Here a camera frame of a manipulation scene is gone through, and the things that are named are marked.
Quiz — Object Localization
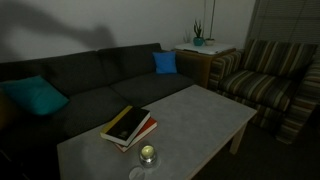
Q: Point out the wooden side table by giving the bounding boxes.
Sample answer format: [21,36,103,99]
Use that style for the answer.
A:
[173,47,237,89]

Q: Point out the teal pot with plant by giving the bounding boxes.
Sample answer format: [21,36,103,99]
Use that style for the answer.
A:
[192,19,205,47]

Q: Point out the silver bottle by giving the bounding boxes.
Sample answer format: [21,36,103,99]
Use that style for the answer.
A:
[138,143,158,168]

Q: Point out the thin pale twig stems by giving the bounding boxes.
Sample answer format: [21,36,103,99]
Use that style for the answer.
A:
[202,0,217,39]

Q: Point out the blue cushion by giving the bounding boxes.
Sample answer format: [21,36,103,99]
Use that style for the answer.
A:
[152,50,178,75]

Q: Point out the black book yellow spine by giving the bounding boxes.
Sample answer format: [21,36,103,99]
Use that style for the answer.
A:
[99,105,152,148]

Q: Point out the teal cushion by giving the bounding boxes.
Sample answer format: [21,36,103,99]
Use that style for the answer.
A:
[0,75,70,117]

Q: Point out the dark grey fabric sofa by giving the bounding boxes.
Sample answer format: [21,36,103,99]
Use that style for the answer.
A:
[0,42,196,180]

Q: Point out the small white pot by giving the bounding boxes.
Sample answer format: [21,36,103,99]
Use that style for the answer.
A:
[204,37,216,47]

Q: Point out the striped armchair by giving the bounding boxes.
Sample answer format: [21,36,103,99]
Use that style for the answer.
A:
[208,39,320,145]

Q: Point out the white flat board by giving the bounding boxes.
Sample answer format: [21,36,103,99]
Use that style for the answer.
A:
[174,42,236,56]

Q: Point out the window blinds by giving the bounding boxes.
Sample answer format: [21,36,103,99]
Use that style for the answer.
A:
[246,0,320,64]

